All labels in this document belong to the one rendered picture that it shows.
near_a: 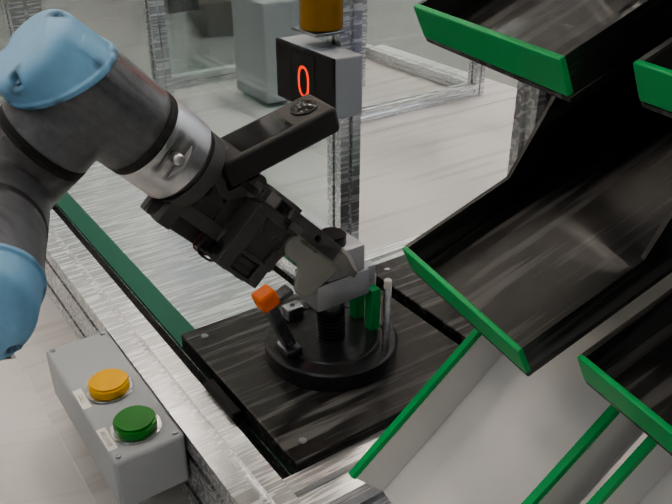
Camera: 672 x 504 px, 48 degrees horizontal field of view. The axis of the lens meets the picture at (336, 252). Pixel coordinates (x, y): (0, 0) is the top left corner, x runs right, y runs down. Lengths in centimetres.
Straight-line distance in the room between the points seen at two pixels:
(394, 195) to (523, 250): 93
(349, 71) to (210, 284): 36
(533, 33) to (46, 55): 31
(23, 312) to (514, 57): 30
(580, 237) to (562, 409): 13
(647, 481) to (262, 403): 37
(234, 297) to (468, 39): 66
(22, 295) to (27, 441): 50
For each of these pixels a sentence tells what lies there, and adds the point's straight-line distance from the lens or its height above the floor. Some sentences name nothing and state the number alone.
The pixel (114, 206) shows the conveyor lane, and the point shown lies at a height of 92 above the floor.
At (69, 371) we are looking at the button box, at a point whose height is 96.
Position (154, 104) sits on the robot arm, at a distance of 58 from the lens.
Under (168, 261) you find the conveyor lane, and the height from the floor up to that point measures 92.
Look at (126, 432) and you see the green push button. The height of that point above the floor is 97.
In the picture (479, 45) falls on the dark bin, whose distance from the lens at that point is 42.
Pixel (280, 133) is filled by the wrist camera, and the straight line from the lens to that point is 65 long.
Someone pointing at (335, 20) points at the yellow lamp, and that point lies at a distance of 89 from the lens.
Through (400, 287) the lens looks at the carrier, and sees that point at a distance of 93.
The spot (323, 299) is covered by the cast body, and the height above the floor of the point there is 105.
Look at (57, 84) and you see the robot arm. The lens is 55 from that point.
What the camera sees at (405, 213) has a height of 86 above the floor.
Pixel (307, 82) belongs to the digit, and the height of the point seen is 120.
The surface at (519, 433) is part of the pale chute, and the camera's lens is 59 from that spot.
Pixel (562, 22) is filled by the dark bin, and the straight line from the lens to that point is 44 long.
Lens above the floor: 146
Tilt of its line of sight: 29 degrees down
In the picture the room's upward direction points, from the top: straight up
